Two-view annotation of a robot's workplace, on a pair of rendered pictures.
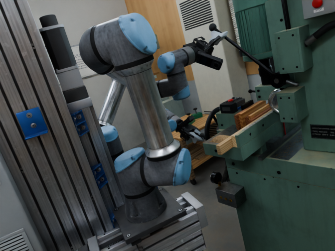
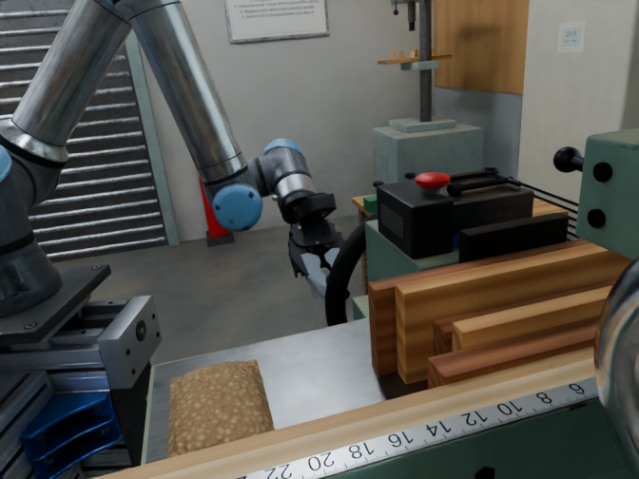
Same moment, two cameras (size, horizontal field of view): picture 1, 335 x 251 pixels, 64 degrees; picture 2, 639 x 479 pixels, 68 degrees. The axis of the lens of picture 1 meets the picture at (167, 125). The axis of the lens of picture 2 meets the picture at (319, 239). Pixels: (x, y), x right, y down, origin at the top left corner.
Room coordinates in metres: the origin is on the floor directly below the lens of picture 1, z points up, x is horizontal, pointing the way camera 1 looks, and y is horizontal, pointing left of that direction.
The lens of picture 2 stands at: (0.92, -0.41, 1.13)
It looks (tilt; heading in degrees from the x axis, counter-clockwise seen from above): 21 degrees down; 23
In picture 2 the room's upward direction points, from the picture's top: 5 degrees counter-clockwise
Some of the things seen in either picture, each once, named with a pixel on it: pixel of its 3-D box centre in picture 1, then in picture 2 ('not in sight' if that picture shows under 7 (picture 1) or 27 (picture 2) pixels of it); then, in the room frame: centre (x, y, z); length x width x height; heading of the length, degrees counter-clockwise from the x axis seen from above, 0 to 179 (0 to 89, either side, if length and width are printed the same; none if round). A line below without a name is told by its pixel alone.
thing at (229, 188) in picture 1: (230, 194); not in sight; (1.20, -0.21, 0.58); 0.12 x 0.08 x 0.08; 36
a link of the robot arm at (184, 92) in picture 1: (175, 86); not in sight; (1.11, -0.07, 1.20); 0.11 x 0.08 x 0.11; 65
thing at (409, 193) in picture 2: (231, 104); (447, 201); (1.37, -0.35, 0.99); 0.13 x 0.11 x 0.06; 126
